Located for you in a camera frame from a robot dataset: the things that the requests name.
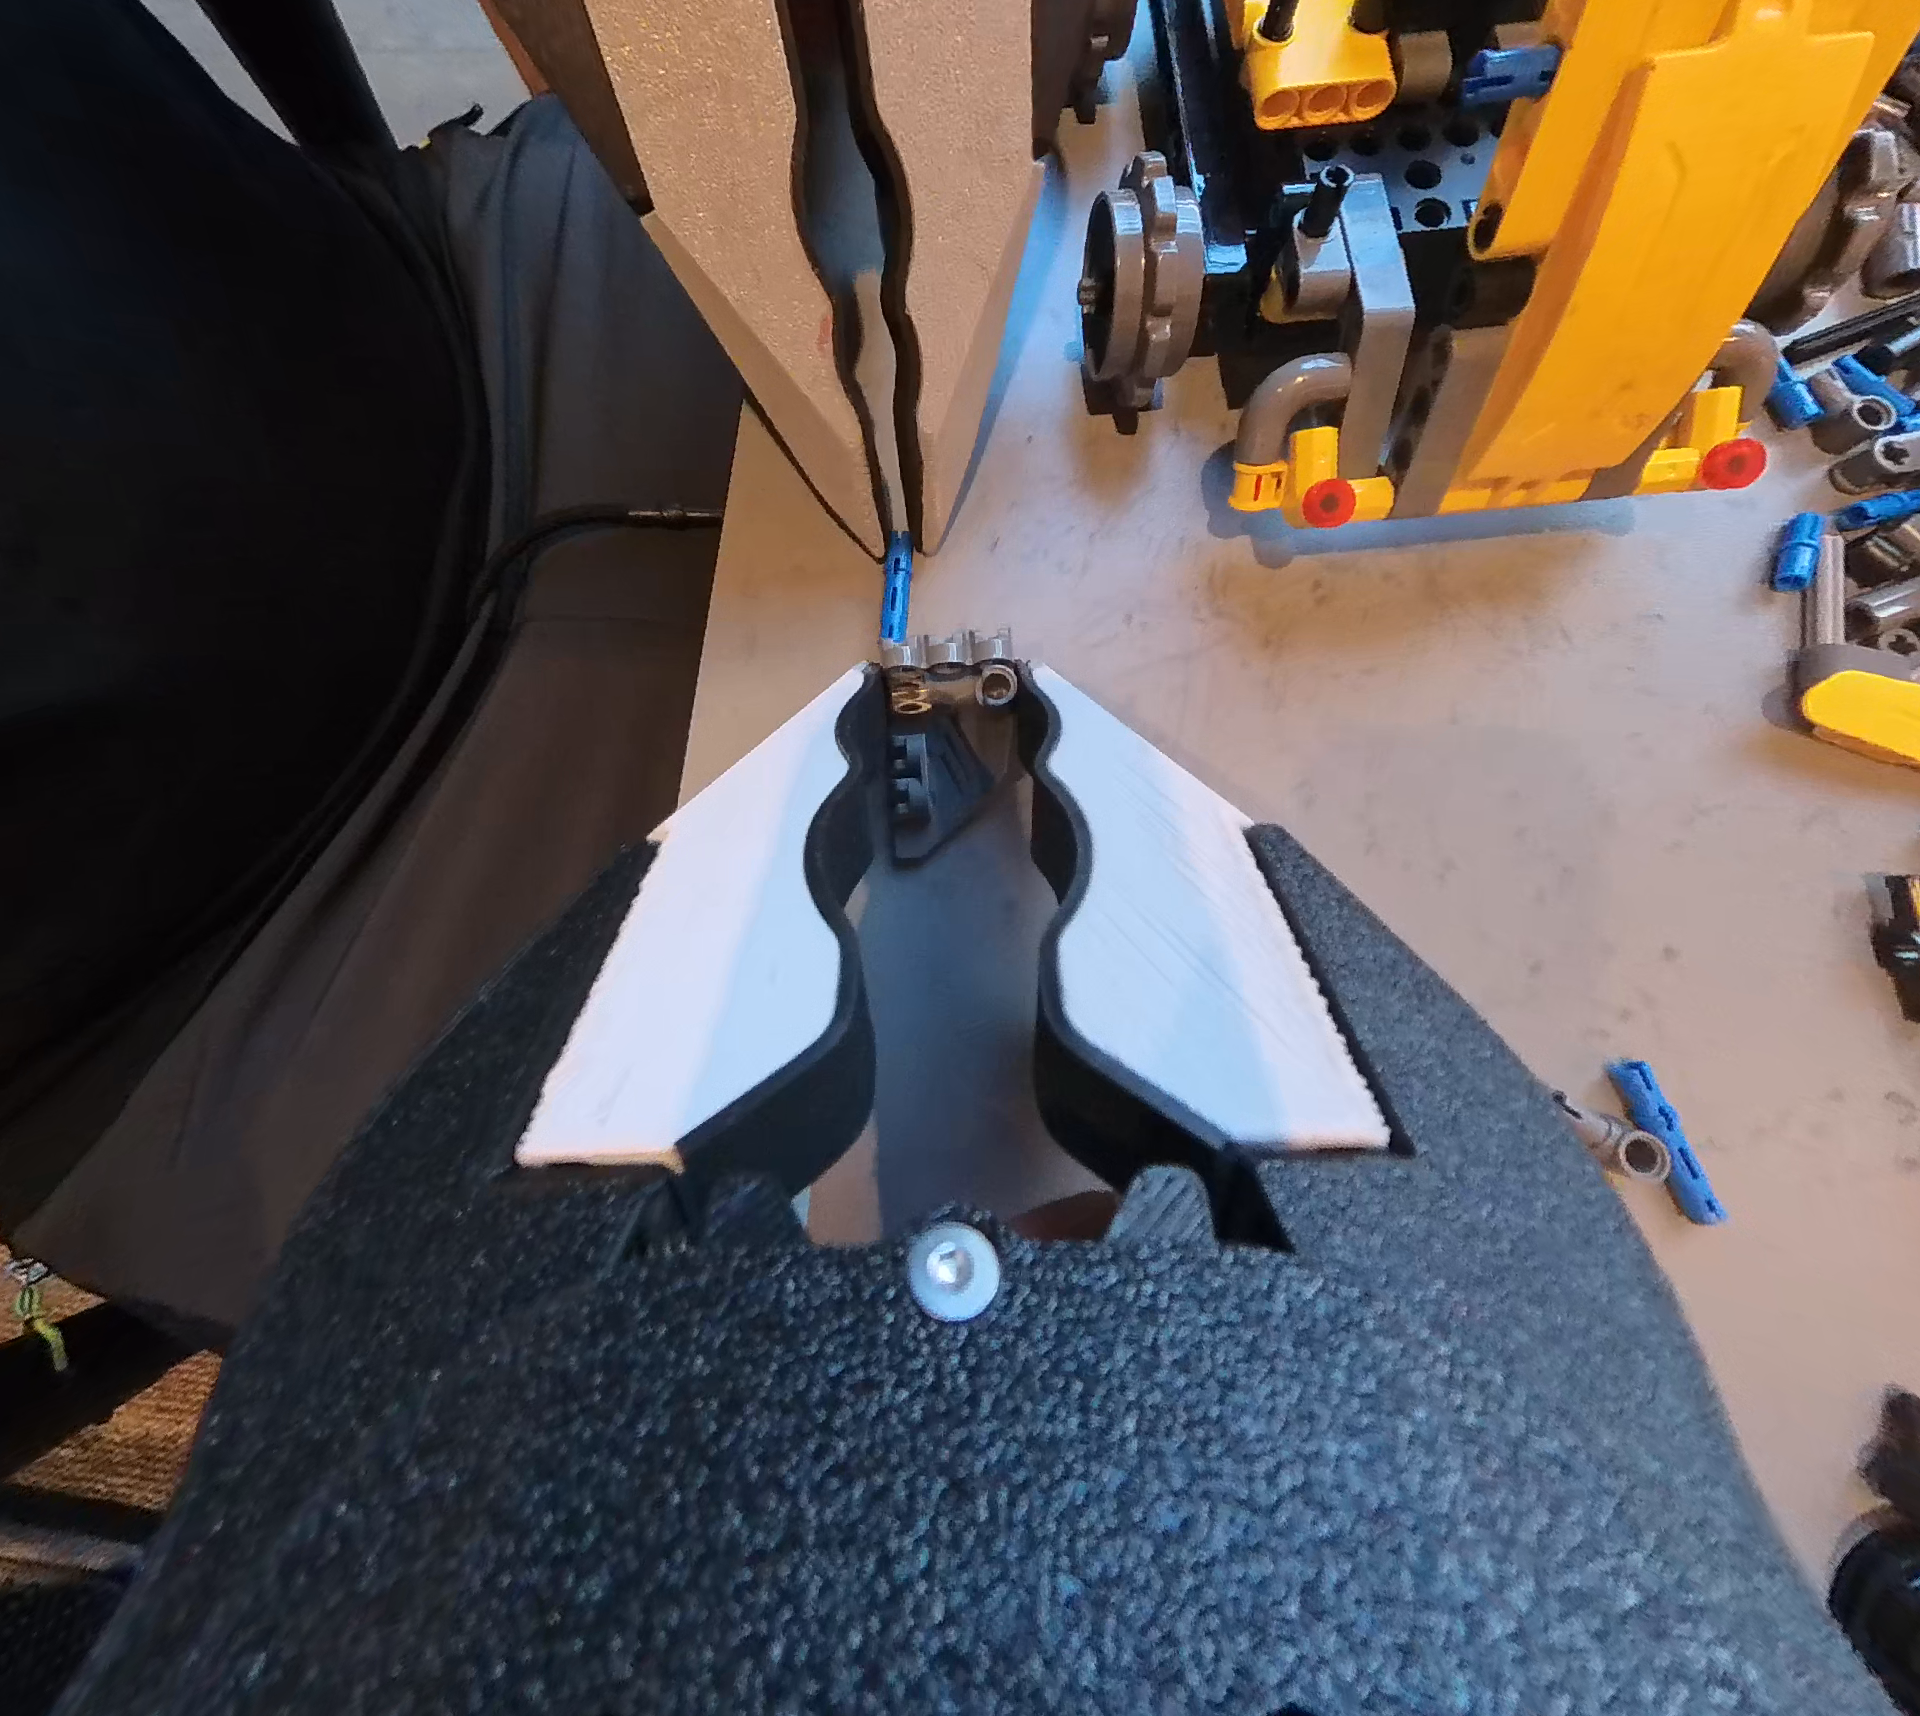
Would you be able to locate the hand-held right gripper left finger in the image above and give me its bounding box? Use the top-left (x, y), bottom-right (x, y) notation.
top-left (514, 657), bottom-right (896, 1199)

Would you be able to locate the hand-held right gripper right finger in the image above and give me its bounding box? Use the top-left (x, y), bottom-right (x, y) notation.
top-left (1018, 657), bottom-right (1397, 1194)

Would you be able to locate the pile of toy brick pieces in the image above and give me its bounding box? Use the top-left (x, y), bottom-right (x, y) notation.
top-left (1755, 49), bottom-right (1920, 772)

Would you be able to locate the grey angled panel piece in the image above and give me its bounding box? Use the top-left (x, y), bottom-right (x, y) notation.
top-left (878, 627), bottom-right (1025, 867)

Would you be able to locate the black spoked wheel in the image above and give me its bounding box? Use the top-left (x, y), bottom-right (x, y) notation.
top-left (1826, 1518), bottom-right (1920, 1672)

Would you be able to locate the thin black cable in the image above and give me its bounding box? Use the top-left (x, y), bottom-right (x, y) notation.
top-left (466, 501), bottom-right (731, 654)

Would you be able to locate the person's grey trouser leg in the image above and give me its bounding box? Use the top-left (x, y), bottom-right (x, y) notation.
top-left (30, 96), bottom-right (751, 1343)

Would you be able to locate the yellow black toy brick vehicle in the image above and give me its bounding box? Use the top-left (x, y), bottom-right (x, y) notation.
top-left (1077, 0), bottom-right (1920, 533)

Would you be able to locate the small yellow green tag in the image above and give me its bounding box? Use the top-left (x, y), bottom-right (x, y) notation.
top-left (7, 1258), bottom-right (71, 1372)

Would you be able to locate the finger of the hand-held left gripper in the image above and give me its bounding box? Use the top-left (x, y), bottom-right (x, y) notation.
top-left (516, 0), bottom-right (891, 557)
top-left (846, 0), bottom-right (1056, 556)

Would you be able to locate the grey pin connector piece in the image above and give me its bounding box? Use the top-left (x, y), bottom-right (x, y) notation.
top-left (1552, 1088), bottom-right (1674, 1176)

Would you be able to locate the yellow curved panel piece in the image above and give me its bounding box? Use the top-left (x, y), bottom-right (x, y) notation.
top-left (1792, 643), bottom-right (1920, 765)

